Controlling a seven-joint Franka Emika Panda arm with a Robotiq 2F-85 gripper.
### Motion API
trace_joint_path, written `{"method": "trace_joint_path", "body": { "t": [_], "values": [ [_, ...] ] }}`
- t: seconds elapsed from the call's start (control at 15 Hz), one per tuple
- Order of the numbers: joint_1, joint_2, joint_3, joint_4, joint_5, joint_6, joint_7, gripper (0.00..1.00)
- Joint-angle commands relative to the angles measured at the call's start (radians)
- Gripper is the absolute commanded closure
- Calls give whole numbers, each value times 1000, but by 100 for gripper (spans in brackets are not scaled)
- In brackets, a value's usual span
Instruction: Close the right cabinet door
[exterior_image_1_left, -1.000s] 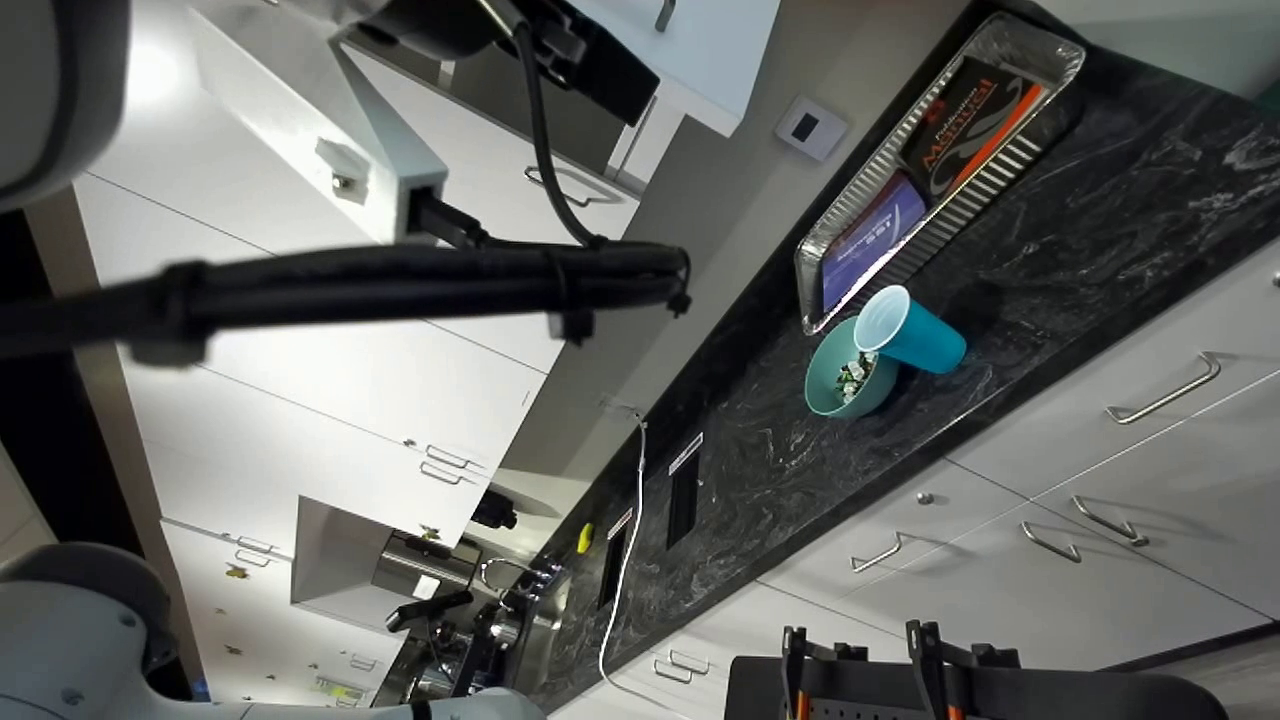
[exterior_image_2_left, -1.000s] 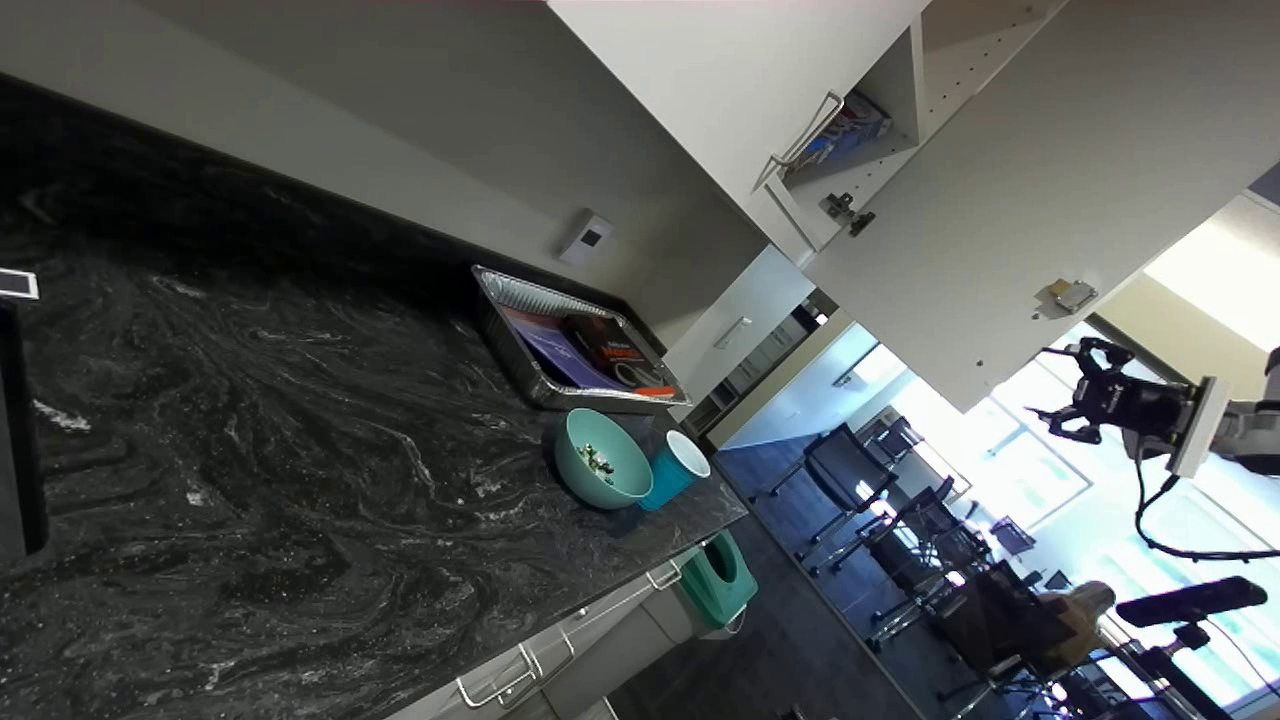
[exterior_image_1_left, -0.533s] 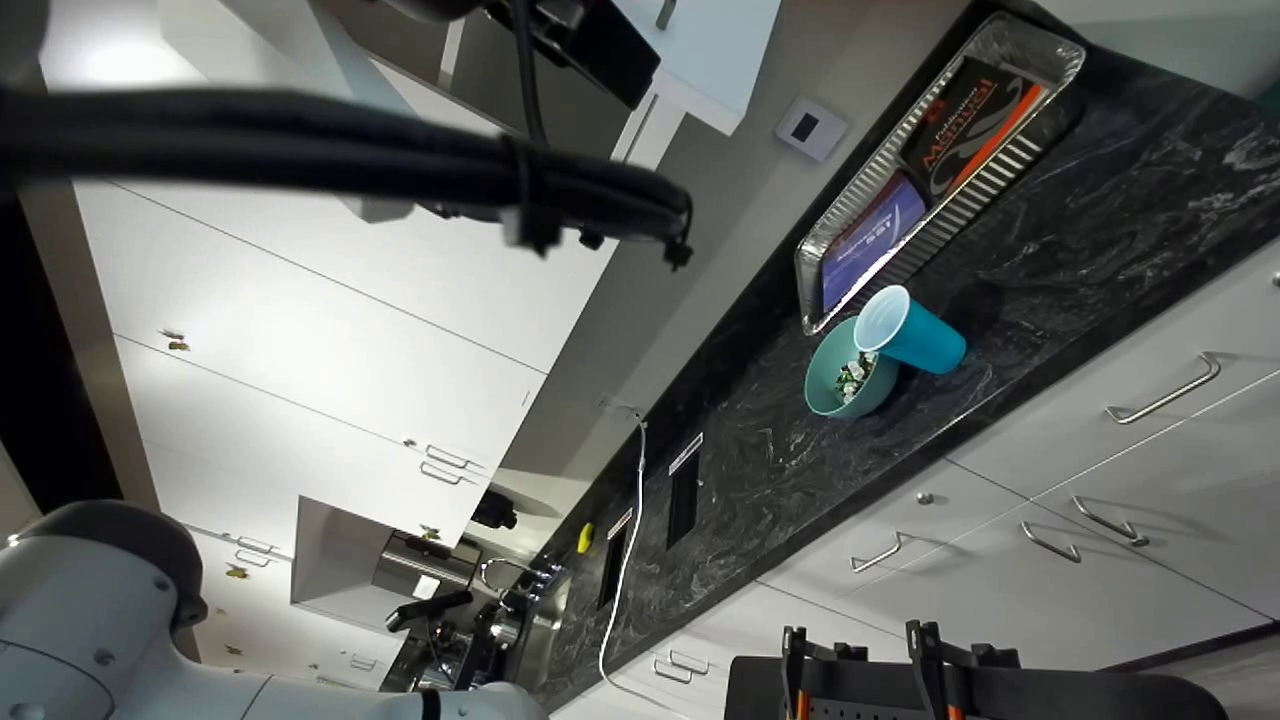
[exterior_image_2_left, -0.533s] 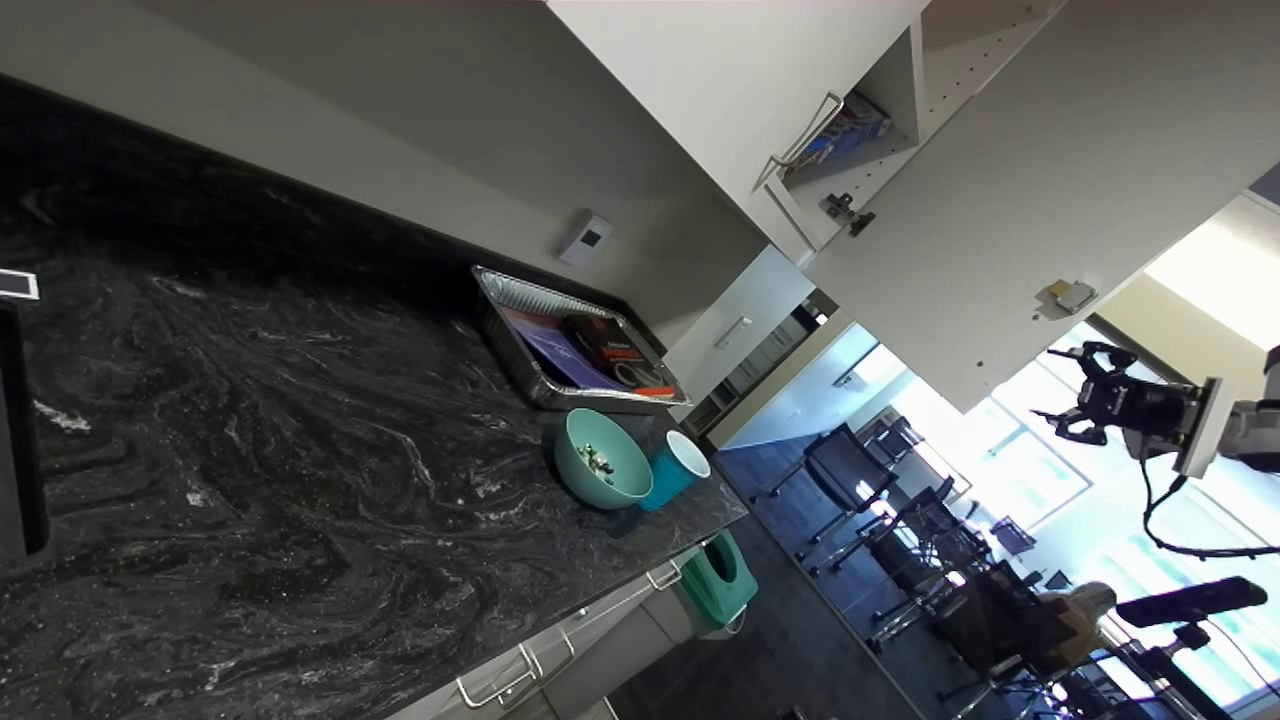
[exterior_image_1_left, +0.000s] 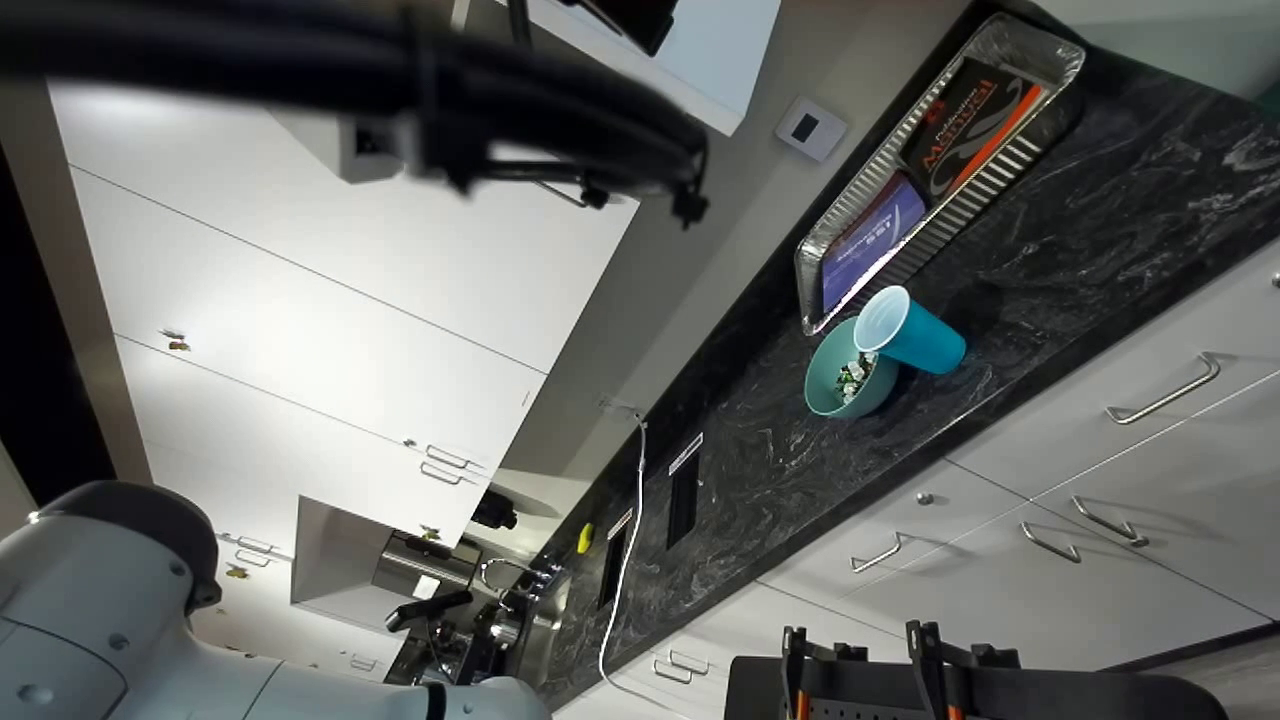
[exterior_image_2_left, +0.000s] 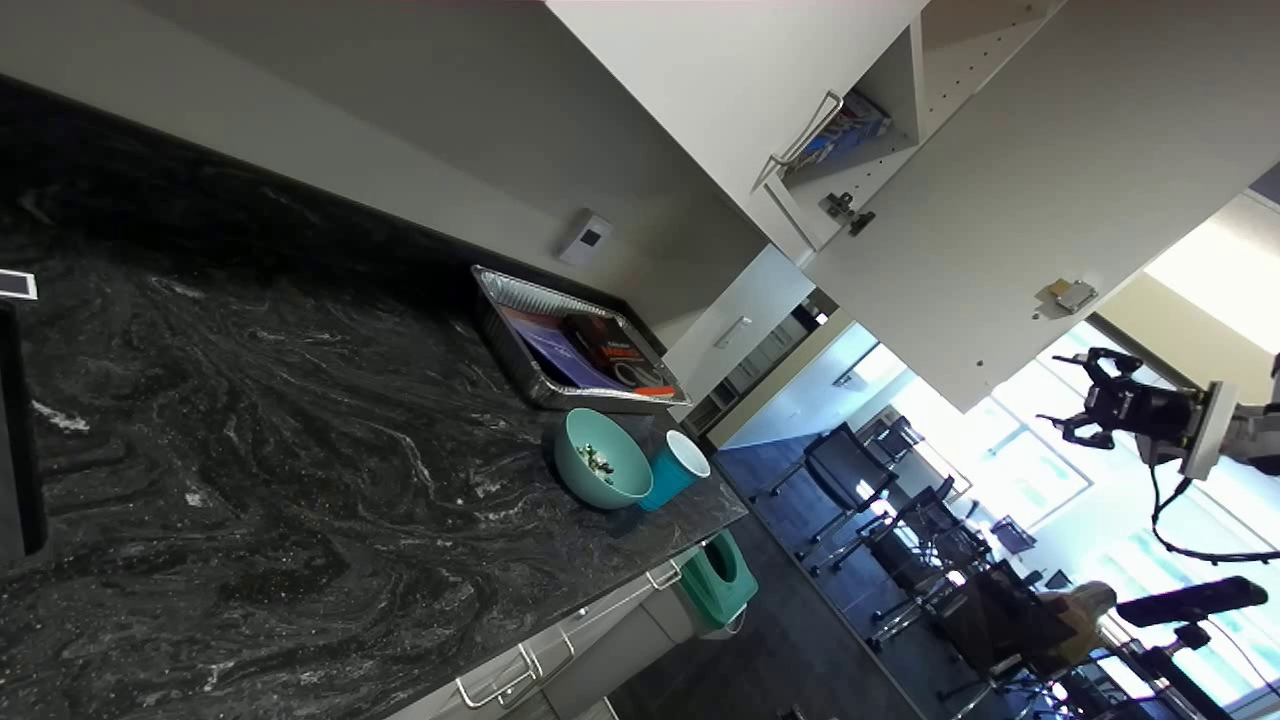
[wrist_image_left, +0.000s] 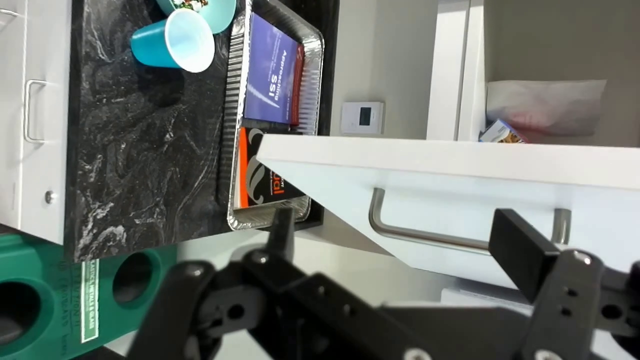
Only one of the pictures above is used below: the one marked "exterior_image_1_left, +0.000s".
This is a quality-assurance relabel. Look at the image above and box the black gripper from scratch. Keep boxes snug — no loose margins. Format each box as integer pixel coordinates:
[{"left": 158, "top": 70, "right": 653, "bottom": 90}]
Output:
[{"left": 555, "top": 0, "right": 681, "bottom": 59}]

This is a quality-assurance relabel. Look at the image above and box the white upper cabinet panel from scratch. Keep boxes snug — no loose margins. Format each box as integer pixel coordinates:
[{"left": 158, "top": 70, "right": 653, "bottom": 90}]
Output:
[
  {"left": 111, "top": 332, "right": 502, "bottom": 550},
  {"left": 65, "top": 166, "right": 549, "bottom": 471}
]

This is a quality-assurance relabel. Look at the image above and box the purple packet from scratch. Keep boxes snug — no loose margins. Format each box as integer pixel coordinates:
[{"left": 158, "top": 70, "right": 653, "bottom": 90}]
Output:
[{"left": 817, "top": 170, "right": 932, "bottom": 310}]

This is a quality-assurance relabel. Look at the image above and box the orange and black packet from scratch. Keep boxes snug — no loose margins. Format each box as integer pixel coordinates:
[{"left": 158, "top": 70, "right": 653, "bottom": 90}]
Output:
[{"left": 901, "top": 53, "right": 1055, "bottom": 209}]

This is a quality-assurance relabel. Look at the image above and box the teal bowl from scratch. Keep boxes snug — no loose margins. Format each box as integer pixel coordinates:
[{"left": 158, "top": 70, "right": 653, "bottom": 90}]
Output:
[{"left": 800, "top": 315, "right": 903, "bottom": 422}]

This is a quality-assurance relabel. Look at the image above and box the blue plastic cup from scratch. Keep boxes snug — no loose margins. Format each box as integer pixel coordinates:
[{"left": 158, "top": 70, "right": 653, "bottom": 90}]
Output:
[{"left": 852, "top": 280, "right": 971, "bottom": 380}]

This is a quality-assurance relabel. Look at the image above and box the small black appliance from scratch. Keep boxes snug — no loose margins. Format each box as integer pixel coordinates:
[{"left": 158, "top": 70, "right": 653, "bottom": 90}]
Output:
[{"left": 473, "top": 487, "right": 526, "bottom": 531}]

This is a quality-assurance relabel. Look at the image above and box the steel coffee machine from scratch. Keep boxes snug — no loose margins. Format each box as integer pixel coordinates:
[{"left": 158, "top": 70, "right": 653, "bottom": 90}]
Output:
[{"left": 355, "top": 529, "right": 581, "bottom": 691}]

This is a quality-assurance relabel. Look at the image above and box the black clamp with orange trim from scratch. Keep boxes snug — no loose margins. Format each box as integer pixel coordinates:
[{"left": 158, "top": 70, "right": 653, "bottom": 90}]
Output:
[
  {"left": 777, "top": 622, "right": 877, "bottom": 720},
  {"left": 901, "top": 614, "right": 1024, "bottom": 720}
]

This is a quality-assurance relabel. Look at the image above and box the white wall thermostat panel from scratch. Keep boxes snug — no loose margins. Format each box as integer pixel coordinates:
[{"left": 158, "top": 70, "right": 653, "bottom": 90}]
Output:
[{"left": 777, "top": 90, "right": 852, "bottom": 166}]

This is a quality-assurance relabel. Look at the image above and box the white cabinet door with handle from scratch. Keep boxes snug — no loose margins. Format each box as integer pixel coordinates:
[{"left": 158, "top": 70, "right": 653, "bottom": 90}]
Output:
[{"left": 46, "top": 70, "right": 643, "bottom": 374}]

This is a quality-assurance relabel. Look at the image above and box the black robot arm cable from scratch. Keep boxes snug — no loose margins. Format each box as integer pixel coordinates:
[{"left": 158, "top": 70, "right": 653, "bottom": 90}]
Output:
[{"left": 0, "top": 0, "right": 718, "bottom": 232}]

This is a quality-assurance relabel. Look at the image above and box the thin white cable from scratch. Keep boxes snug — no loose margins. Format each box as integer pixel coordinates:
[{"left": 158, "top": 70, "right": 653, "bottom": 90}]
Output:
[{"left": 592, "top": 417, "right": 653, "bottom": 682}]

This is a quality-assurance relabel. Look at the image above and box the silver drawer handle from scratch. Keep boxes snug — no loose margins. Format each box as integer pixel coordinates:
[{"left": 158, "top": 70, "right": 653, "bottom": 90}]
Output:
[
  {"left": 849, "top": 529, "right": 924, "bottom": 575},
  {"left": 1068, "top": 491, "right": 1152, "bottom": 550},
  {"left": 1020, "top": 521, "right": 1087, "bottom": 568},
  {"left": 653, "top": 648, "right": 714, "bottom": 691},
  {"left": 1108, "top": 352, "right": 1231, "bottom": 432}
]

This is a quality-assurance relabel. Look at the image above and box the black camera stand base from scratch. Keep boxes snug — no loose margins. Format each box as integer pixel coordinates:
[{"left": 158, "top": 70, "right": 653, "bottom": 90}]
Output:
[{"left": 725, "top": 653, "right": 1231, "bottom": 720}]

